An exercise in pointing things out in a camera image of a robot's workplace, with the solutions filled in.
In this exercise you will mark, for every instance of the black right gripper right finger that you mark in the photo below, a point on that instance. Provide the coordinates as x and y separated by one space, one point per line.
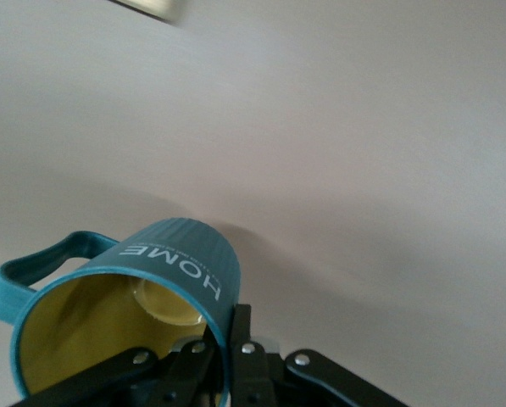
248 373

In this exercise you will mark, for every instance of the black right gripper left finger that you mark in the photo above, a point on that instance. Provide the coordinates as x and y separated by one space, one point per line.
108 377

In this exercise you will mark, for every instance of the bamboo cutting board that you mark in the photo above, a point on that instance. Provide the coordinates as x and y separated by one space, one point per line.
151 6

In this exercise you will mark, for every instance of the brown table cover cloth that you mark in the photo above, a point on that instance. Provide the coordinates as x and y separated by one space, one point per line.
320 127

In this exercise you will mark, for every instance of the teal mug yellow inside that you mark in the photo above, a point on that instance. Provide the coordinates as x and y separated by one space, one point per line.
172 241

